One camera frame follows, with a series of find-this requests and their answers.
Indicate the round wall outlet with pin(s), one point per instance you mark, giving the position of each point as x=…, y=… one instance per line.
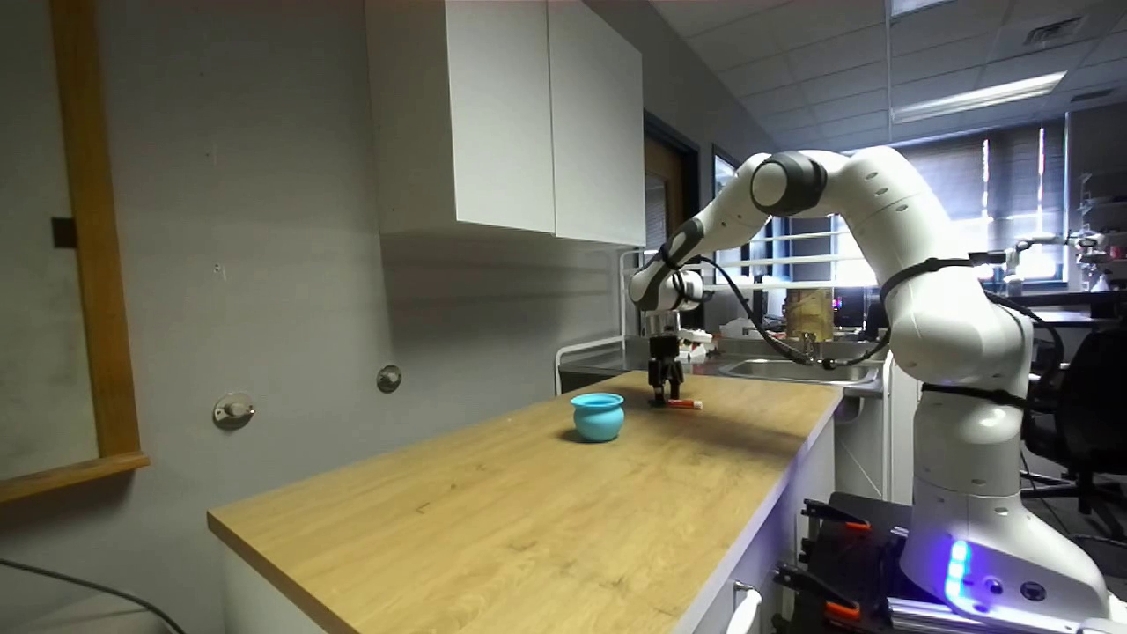
x=387, y=380
x=229, y=414

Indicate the blue bowl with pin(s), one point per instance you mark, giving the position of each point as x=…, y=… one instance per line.
x=596, y=416

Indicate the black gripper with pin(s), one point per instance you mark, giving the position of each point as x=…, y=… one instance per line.
x=664, y=369

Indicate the black orange clamp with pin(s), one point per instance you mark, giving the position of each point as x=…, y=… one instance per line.
x=847, y=567

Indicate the wooden framed whiteboard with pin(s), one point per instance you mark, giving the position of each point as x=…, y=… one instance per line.
x=70, y=33

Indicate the round wall outlet left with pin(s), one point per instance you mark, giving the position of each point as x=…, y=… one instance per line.
x=229, y=414

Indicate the red white marker green cap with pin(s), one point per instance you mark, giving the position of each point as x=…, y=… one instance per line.
x=685, y=405

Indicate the ceiling light panel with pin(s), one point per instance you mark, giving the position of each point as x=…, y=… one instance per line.
x=974, y=99

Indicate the round wall outlet right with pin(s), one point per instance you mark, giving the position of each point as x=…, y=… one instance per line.
x=387, y=380

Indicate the white wall cabinet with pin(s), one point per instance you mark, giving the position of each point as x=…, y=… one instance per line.
x=505, y=114

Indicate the black office chair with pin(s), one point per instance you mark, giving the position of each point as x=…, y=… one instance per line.
x=1084, y=427

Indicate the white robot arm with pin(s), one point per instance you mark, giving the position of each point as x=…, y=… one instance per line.
x=968, y=543

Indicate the white metal rack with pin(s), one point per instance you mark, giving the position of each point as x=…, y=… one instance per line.
x=602, y=354

